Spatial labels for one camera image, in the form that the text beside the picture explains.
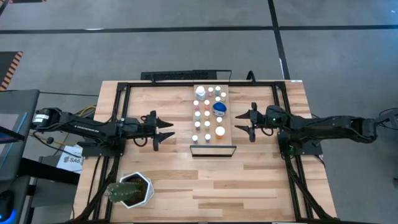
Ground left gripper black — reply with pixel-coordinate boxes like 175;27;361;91
121;111;175;152

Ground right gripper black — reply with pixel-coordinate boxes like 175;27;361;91
234;102;289;143

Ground white printed paper sheet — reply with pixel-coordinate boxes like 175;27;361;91
57;144;85;174

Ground grey workstation cart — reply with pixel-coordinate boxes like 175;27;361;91
0;89;41;224

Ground yellow cable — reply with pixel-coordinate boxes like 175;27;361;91
76;105;98;116

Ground black aluminium table frame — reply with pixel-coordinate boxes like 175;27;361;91
70;81;340;224

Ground black power cable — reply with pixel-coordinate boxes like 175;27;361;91
39;91;100;97

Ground cactus in white hexagonal pot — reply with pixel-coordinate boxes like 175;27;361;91
104;171;155;210

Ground hazard striped floor mat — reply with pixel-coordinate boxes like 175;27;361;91
0;51;24;92

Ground blue-capped gummy jar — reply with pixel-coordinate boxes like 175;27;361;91
212;101;228;117

